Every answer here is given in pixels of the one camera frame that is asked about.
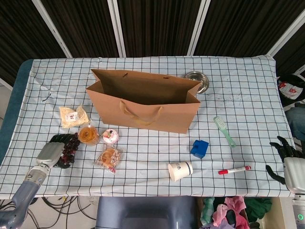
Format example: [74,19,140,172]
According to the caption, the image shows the steel bowl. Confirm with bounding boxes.
[183,71,210,94]

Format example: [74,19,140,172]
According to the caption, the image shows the cardboard box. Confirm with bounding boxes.
[238,197,286,229]

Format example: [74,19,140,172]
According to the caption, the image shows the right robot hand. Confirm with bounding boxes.
[265,135,305,193]

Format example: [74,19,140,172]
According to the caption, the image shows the beige snack packet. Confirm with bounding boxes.
[59,104,92,129]

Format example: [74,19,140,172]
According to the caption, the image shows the dark red toy grapes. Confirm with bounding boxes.
[61,132,81,166]

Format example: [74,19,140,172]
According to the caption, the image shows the white paper cup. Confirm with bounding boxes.
[168,161,194,183]

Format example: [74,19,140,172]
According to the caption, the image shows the black floor cable tangle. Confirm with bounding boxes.
[0,195,98,229]

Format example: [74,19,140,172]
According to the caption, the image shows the blue jeans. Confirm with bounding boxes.
[285,106,305,141]

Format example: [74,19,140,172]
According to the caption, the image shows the blue building block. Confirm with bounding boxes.
[190,139,210,159]

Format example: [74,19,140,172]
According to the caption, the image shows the red white marker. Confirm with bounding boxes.
[218,166,252,175]

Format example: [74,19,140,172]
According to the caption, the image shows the teal cloth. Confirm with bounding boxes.
[200,197,215,225]

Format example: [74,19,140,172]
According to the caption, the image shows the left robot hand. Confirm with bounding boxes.
[35,133,79,170]

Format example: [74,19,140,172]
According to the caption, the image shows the green brush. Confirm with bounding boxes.
[213,116,236,148]

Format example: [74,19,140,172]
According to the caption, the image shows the dark green cloth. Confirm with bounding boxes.
[244,197,273,219]

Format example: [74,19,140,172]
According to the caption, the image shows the pink cloth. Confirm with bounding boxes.
[212,197,250,229]

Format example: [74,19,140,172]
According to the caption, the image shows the orange pastry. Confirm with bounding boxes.
[78,125,100,146]

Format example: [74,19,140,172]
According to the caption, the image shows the white partition post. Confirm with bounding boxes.
[187,0,212,57]
[31,0,73,58]
[106,0,126,58]
[268,10,305,58]

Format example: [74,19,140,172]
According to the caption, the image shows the round bun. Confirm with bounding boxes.
[94,146,124,176]

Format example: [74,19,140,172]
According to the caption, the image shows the brown paper bag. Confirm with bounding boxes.
[85,68,202,135]

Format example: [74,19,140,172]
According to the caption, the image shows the grey-blue robot torso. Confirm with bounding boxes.
[95,197,198,229]

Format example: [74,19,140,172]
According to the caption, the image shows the checkered tablecloth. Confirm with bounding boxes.
[0,55,302,200]

